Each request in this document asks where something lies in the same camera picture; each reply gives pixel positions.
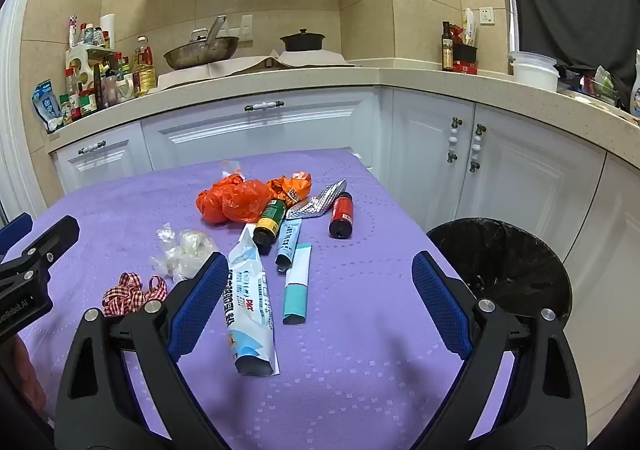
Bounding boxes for wide white drawer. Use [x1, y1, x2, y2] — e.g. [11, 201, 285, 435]
[141, 88, 381, 176]

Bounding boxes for black pot with lid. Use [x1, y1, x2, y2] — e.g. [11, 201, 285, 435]
[279, 28, 327, 53]

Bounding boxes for dark olive oil bottle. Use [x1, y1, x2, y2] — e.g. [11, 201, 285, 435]
[441, 20, 455, 72]

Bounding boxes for blue and white bag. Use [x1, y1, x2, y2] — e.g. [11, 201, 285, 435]
[32, 79, 63, 133]

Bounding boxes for silver blister pack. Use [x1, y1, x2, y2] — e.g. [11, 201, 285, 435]
[286, 179, 348, 220]

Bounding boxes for bin with black liner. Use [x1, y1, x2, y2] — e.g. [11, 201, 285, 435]
[425, 217, 573, 331]

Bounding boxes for white and blue pouch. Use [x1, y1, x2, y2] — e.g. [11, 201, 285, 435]
[227, 233, 280, 377]

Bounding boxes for orange plastic bag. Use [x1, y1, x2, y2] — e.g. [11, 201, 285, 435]
[196, 179, 273, 225]

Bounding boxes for clear plastic wrap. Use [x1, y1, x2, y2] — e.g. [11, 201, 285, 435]
[150, 226, 220, 281]

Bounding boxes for white spice rack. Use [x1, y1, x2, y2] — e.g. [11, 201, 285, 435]
[65, 44, 116, 81]

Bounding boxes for dark bottle with green label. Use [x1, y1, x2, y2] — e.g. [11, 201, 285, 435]
[251, 199, 288, 251]

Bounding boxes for white paper towel roll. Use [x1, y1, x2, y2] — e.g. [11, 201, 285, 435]
[99, 13, 117, 50]

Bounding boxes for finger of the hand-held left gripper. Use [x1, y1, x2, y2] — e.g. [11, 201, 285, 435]
[0, 215, 81, 291]
[0, 213, 32, 256]

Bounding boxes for crumpled orange wrapper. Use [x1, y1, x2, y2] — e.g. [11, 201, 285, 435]
[266, 171, 313, 207]

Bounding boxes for white plastic bucket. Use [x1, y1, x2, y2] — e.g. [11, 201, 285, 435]
[507, 50, 560, 92]

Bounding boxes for red small bottle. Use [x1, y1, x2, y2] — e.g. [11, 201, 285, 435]
[328, 191, 354, 238]

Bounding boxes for purple tablecloth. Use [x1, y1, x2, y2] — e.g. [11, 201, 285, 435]
[10, 149, 516, 450]

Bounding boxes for group of condiment bottles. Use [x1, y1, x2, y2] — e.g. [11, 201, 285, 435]
[59, 15, 151, 123]

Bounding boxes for white corner cabinet door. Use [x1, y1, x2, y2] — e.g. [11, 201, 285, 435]
[387, 89, 476, 231]

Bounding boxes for steel wok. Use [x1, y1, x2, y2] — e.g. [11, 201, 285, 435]
[163, 15, 241, 71]

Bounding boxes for cabinet door handle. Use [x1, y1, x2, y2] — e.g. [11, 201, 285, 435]
[469, 123, 487, 173]

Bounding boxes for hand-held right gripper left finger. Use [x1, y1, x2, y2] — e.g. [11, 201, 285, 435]
[54, 251, 231, 450]

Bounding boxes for small white drawer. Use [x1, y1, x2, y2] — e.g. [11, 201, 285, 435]
[52, 123, 148, 193]

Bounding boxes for teal and white tube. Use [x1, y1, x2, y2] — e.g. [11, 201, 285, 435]
[282, 243, 313, 326]

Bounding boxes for white door frame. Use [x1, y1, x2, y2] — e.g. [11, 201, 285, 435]
[0, 0, 51, 231]

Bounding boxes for yellow cooking oil bottle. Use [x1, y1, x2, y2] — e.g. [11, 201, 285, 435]
[132, 34, 155, 96]

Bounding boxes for beige stone countertop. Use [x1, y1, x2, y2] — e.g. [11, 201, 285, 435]
[47, 58, 640, 181]

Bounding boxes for light blue tube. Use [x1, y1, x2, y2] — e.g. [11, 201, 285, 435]
[274, 217, 303, 272]

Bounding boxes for beige stove cover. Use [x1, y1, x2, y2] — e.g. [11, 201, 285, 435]
[157, 50, 361, 88]

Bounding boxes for person's left hand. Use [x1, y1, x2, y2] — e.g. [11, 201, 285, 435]
[0, 336, 47, 423]

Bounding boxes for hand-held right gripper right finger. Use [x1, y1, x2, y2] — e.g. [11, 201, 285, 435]
[411, 250, 589, 450]

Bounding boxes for red checkered ribbon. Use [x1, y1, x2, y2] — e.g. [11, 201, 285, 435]
[101, 271, 168, 317]

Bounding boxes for corner door handle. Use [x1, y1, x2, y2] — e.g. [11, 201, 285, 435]
[446, 117, 461, 164]

